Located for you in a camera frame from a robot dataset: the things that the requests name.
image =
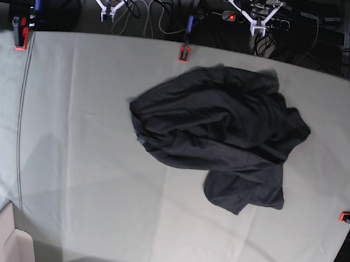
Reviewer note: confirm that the red black clamp middle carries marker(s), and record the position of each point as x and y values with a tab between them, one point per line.
184	52

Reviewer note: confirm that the red black clamp left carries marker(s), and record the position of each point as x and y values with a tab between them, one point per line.
20	28

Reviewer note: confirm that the light green table cloth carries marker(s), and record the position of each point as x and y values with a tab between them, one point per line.
86	190

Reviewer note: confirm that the black t-shirt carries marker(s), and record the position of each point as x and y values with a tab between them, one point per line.
230	122

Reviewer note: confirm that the black round bag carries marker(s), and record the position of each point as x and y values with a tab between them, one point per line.
63	15

